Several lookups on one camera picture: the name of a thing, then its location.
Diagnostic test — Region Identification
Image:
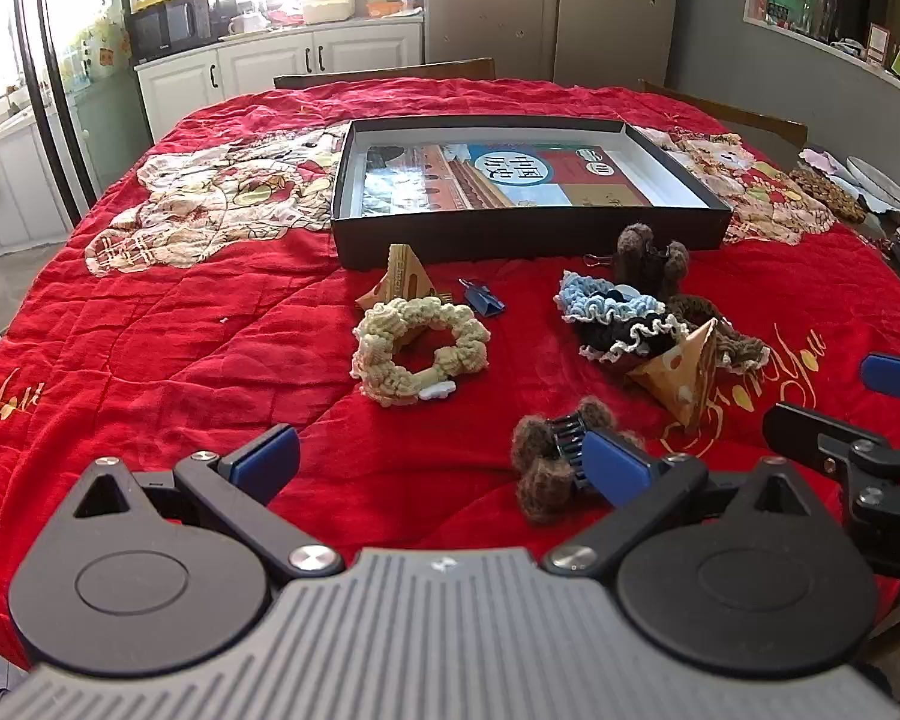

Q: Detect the light blue crochet scrunchie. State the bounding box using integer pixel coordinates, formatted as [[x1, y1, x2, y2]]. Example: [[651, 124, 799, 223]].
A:
[[555, 270, 668, 327]]

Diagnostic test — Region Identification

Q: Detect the clear drinking glasses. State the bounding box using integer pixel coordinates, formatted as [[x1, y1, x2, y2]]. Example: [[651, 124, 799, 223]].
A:
[[810, 0, 841, 42]]

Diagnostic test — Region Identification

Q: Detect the blue binder clip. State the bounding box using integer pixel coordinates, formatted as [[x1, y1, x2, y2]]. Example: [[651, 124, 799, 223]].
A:
[[457, 277, 508, 317]]

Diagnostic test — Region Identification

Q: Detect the white plate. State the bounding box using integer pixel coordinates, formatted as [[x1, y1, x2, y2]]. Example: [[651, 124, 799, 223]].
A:
[[846, 156, 900, 222]]

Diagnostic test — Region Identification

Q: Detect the black microwave oven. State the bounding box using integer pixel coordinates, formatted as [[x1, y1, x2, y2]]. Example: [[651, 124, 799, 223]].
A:
[[127, 0, 215, 61]]

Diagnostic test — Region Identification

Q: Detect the black white-edged crochet scrunchie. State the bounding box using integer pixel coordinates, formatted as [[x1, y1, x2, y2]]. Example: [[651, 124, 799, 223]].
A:
[[576, 307, 691, 370]]

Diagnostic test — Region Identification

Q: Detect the white kitchen counter unit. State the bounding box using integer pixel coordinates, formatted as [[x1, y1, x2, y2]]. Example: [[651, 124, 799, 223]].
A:
[[0, 101, 91, 260]]

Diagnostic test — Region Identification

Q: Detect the black door frame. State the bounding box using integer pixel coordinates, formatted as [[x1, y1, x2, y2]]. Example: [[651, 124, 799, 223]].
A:
[[11, 0, 98, 211]]

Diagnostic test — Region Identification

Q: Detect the brown cream-edged crochet scrunchie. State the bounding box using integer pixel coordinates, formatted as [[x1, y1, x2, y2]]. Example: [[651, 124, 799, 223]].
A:
[[664, 294, 767, 376]]

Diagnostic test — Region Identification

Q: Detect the brown nut pile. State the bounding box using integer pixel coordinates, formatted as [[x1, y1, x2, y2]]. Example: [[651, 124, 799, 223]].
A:
[[789, 167, 867, 224]]

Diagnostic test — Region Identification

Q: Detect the cream plastic container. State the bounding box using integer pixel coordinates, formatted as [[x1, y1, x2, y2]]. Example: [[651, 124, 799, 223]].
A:
[[300, 0, 357, 25]]

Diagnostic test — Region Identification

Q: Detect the white kitchen cabinet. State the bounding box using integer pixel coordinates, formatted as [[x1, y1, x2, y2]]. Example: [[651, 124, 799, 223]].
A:
[[135, 15, 426, 143]]

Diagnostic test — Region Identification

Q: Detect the red printed blanket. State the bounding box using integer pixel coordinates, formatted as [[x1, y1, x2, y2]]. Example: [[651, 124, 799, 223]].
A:
[[0, 77, 900, 672]]

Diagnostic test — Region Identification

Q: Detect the cream crochet scrunchie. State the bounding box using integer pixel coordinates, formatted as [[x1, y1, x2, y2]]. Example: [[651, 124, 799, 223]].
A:
[[351, 298, 492, 407]]

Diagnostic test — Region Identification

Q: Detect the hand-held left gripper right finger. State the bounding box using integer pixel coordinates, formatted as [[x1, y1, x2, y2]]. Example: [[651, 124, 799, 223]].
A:
[[544, 429, 830, 578]]

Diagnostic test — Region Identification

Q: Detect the black cardboard box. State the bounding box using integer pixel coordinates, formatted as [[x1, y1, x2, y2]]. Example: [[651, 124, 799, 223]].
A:
[[330, 118, 734, 272]]

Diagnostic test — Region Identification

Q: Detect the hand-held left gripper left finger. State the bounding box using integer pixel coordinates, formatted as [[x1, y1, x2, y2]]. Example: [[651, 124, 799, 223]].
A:
[[71, 424, 346, 580]]

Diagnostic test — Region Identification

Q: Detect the triangular brown snack packet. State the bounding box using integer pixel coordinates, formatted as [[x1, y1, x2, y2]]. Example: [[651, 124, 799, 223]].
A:
[[355, 244, 455, 314], [630, 317, 721, 428]]

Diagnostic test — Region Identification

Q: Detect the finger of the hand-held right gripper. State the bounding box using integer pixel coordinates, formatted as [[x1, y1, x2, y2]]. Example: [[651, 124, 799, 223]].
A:
[[861, 352, 900, 400], [763, 403, 900, 492]]

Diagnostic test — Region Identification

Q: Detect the steel two-door refrigerator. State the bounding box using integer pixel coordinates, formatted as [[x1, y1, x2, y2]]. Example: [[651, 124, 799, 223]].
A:
[[426, 0, 682, 85]]

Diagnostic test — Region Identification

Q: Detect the brown fuzzy hair claw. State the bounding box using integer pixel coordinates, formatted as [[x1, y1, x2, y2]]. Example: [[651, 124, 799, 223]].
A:
[[616, 223, 691, 297], [511, 396, 646, 524]]

